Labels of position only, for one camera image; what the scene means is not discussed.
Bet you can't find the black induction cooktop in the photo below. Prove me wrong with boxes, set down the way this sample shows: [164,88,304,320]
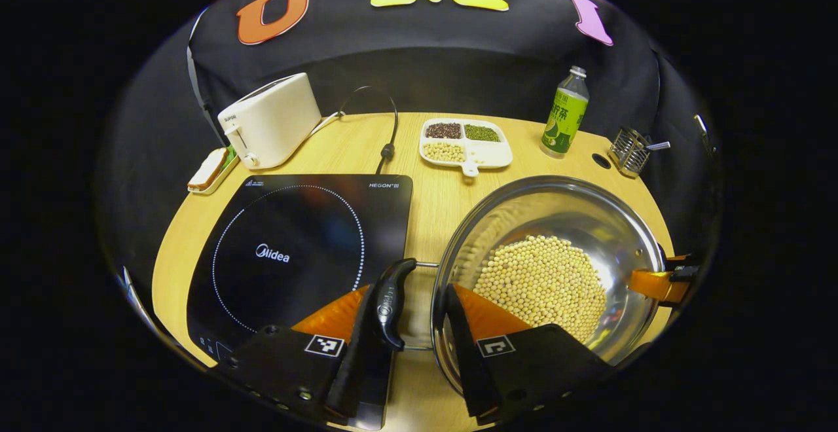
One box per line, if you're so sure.
[187,173,414,431]

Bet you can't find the metal wire utensil holder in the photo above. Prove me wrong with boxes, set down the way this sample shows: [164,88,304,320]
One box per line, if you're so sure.
[609,126,653,179]

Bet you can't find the sandwich on small plate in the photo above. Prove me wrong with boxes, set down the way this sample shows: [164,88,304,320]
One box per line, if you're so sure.
[187,146,240,195]

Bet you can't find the white divided bean dish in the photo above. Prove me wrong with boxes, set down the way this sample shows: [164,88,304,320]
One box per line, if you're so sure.
[419,118,514,178]

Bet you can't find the pile of soybeans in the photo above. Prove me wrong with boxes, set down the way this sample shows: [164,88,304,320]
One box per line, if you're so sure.
[473,234,609,345]

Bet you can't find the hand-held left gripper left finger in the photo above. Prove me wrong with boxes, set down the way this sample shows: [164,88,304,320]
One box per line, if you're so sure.
[216,285,387,424]

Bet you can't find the black power cable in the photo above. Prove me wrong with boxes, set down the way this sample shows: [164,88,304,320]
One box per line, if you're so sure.
[337,85,399,175]

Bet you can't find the white toaster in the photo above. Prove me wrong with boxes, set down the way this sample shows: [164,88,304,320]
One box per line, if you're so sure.
[217,72,323,170]

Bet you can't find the white power cable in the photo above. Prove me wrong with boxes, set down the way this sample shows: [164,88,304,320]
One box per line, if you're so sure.
[311,110,345,137]

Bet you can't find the green label drink bottle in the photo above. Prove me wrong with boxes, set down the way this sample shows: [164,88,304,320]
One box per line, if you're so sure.
[541,65,590,159]

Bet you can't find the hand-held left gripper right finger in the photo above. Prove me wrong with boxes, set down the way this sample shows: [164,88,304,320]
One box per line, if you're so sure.
[445,283,617,423]

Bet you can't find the stainless steel pot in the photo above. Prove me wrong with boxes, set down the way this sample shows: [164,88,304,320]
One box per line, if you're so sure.
[375,175,669,397]

